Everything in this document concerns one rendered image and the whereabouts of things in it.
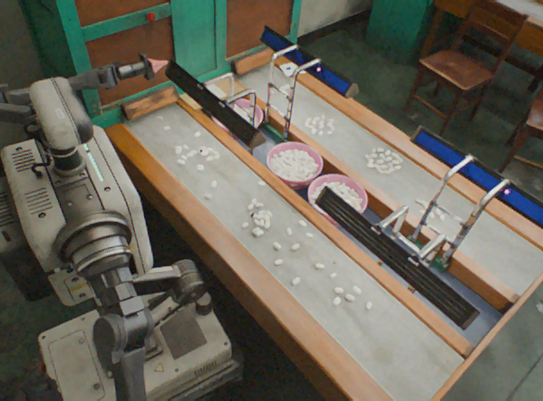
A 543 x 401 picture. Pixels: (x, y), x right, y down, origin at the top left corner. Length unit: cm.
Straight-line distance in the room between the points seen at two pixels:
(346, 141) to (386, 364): 115
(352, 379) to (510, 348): 140
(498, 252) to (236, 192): 115
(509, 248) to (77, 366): 182
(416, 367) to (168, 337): 95
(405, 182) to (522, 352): 117
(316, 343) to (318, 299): 19
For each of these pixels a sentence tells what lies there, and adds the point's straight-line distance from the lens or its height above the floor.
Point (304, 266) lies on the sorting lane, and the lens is 180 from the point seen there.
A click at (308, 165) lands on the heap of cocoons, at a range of 217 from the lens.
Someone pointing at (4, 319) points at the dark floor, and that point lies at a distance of 274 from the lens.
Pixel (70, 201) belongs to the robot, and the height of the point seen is 145.
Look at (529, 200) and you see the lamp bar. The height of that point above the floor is 110.
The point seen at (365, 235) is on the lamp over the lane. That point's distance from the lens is 151.
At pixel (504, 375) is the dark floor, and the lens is 276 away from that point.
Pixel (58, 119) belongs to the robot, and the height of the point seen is 164.
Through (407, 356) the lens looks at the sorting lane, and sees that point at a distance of 172.
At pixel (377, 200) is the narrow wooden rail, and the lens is 208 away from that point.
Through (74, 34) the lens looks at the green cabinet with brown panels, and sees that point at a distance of 209.
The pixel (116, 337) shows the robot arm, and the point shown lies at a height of 135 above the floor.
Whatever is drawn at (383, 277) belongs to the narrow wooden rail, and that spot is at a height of 76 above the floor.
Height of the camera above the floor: 223
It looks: 49 degrees down
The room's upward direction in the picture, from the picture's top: 6 degrees clockwise
